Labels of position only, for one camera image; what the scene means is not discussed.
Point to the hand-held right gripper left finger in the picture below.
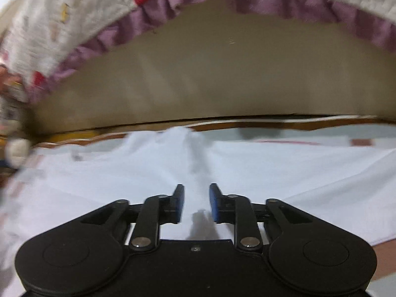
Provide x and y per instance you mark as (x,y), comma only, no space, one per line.
(179,205)

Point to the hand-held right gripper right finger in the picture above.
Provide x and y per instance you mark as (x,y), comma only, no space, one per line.
(214,205)

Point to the checked pink grey rug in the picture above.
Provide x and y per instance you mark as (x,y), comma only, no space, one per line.
(309,131)

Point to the beige bed base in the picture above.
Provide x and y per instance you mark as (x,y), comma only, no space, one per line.
(216,77)

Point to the grey plush bunny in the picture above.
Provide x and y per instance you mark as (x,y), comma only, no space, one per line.
(15,151)

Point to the white red quilted bedspread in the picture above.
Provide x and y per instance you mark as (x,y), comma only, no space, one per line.
(62,21)

